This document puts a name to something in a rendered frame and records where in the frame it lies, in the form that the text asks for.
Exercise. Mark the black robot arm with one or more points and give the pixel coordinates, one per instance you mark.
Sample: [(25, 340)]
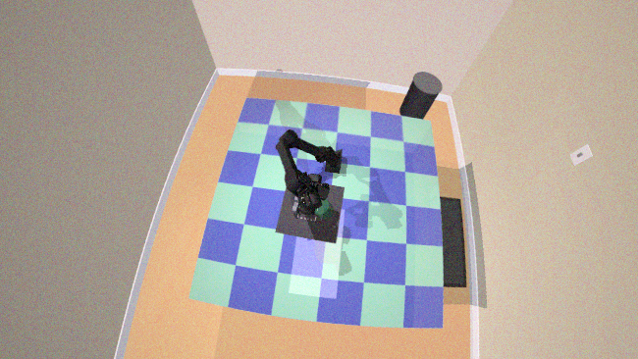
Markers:
[(296, 179)]

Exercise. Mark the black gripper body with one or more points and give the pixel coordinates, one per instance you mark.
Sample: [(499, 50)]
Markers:
[(304, 209)]

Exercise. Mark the green glass bottle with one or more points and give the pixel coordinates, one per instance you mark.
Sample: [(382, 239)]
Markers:
[(325, 211)]

